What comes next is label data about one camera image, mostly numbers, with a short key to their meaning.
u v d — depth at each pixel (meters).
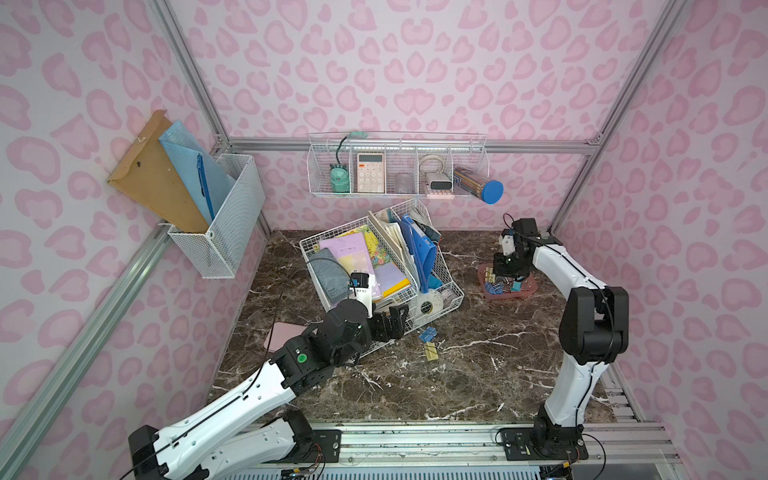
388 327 0.60
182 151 0.68
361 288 0.59
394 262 0.84
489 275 1.03
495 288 1.00
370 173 0.95
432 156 0.95
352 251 0.86
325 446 0.73
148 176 0.69
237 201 0.76
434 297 0.93
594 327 0.51
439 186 0.90
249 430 0.57
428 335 0.90
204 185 0.67
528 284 0.98
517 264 0.84
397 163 1.01
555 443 0.67
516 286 0.99
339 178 0.91
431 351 0.88
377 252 0.86
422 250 0.87
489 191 0.84
